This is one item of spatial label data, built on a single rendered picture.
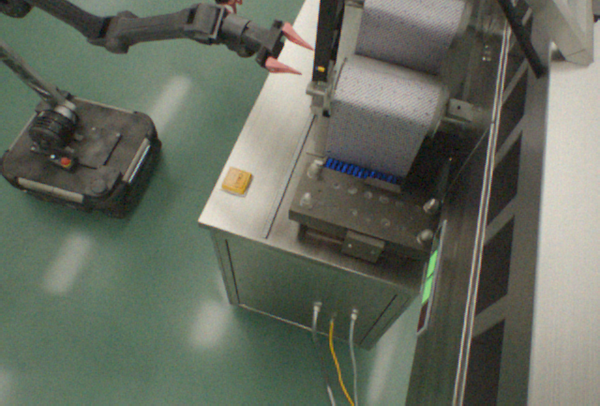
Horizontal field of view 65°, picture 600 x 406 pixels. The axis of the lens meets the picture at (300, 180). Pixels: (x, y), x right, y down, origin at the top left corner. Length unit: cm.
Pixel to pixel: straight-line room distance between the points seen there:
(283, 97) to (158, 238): 108
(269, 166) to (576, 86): 94
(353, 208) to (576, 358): 80
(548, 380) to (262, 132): 118
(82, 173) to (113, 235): 33
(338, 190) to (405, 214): 19
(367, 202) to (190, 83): 185
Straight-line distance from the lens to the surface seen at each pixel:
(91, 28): 147
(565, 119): 73
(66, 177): 241
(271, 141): 152
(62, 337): 237
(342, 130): 123
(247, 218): 138
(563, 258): 61
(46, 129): 238
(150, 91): 294
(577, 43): 80
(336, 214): 125
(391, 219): 127
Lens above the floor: 214
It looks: 59 degrees down
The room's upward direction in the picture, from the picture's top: 6 degrees clockwise
